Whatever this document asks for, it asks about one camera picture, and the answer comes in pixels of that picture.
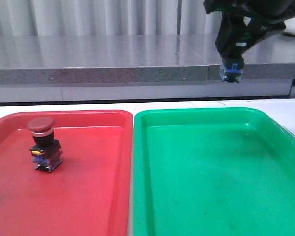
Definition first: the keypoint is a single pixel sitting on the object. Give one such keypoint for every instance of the red mushroom push button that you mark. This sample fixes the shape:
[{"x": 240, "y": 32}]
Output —
[{"x": 47, "y": 152}]

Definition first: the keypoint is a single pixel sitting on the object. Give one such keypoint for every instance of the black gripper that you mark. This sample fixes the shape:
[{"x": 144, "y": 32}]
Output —
[{"x": 235, "y": 36}]

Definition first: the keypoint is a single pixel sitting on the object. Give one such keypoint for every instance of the red plastic tray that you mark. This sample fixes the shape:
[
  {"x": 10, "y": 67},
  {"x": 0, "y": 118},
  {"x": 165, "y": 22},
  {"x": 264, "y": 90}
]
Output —
[{"x": 86, "y": 195}]

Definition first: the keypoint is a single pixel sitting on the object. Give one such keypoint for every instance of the green plastic tray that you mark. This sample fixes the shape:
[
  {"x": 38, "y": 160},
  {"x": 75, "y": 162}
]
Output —
[{"x": 212, "y": 172}]

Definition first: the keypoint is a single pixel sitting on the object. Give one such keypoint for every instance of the grey stone counter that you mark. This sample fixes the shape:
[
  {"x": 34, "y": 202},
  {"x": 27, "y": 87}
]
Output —
[{"x": 72, "y": 69}]

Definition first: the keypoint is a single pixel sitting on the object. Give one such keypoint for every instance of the green mushroom push button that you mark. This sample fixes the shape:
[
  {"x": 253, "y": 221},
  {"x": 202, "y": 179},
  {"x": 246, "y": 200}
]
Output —
[{"x": 231, "y": 70}]

